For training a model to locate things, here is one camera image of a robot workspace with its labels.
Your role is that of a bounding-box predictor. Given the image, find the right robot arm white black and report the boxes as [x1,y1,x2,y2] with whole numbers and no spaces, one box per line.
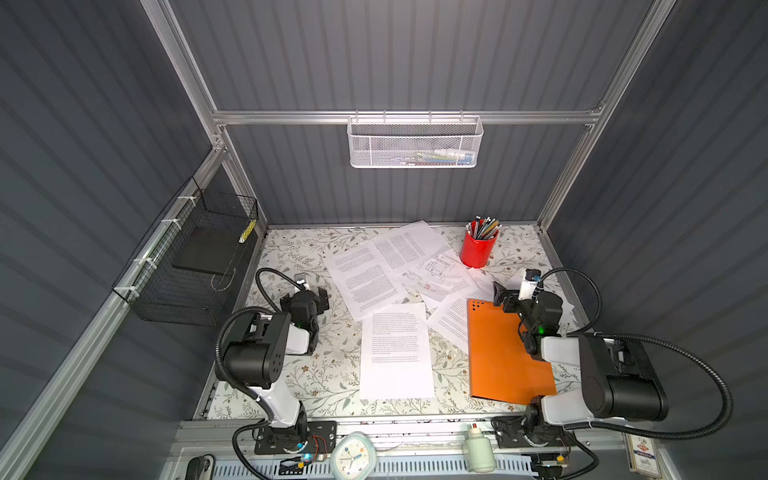
[492,269,734,446]

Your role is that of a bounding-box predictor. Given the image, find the white wire mesh basket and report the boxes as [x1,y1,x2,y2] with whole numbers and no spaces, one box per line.
[346,114,484,169]

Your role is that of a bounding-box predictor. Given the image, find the diagram paper sheet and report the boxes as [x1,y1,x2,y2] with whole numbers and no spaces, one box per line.
[396,249,476,301]

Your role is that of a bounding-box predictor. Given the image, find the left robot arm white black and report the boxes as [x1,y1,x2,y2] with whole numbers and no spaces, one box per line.
[214,267,330,433]

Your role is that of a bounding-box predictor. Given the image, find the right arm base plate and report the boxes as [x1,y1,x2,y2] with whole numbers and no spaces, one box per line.
[491,415,575,448]

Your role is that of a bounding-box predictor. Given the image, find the orange folder black inside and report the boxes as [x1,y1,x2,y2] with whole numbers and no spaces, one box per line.
[467,299,557,405]

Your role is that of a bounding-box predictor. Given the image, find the yellow marker in basket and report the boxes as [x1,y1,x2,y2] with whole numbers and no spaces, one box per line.
[238,219,258,244]

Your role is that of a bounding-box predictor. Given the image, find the white table clock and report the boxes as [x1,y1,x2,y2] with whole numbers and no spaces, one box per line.
[330,432,378,480]

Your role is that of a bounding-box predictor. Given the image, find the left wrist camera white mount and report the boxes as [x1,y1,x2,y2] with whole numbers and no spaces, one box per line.
[294,273,311,289]

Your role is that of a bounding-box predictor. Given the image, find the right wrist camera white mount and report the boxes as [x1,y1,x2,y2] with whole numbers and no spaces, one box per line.
[518,269,542,301]

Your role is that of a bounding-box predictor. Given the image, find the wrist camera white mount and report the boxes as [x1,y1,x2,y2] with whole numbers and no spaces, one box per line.
[294,273,311,289]
[518,269,542,301]

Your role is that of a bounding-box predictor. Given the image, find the red pen cup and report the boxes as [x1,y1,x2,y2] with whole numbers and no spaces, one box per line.
[459,232,498,269]

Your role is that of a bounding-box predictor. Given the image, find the printed paper sheet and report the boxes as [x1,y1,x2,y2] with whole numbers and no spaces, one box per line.
[359,303,435,400]
[372,221,450,273]
[324,240,408,323]
[427,297,469,354]

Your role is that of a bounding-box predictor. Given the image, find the black stapler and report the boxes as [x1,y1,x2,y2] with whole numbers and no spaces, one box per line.
[183,454,216,480]

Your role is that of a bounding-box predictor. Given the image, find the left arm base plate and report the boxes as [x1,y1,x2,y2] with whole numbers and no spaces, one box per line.
[253,421,338,455]

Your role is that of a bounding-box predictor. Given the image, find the white glue bottle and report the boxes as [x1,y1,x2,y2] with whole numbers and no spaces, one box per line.
[463,423,496,473]

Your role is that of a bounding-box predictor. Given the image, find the printed paper sheet back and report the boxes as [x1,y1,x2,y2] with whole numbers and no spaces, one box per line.
[372,221,450,273]

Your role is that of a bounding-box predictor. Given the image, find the black wire mesh basket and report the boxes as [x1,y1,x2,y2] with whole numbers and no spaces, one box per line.
[113,179,259,327]

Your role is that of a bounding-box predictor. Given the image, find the printed paper sheet front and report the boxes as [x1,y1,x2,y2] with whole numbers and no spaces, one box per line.
[359,303,435,400]

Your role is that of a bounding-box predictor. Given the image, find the pens in red cup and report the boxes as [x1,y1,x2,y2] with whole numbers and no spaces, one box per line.
[466,216,501,241]

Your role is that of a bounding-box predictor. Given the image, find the playing card box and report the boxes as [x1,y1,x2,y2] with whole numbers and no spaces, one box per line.
[624,434,663,479]

